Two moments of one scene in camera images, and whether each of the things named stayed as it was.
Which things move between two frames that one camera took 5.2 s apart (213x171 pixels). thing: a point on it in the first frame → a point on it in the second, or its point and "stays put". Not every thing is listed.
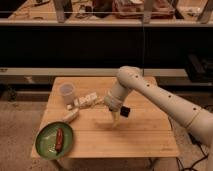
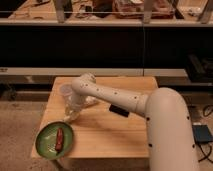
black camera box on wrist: [125, 111] stays put
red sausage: [59, 140] stays put
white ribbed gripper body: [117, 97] → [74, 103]
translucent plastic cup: [67, 90] stays put
